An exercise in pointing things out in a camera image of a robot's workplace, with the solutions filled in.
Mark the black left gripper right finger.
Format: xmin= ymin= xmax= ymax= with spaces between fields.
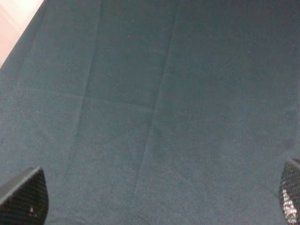
xmin=278 ymin=158 xmax=300 ymax=225

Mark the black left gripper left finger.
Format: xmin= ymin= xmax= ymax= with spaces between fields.
xmin=0 ymin=166 xmax=49 ymax=225

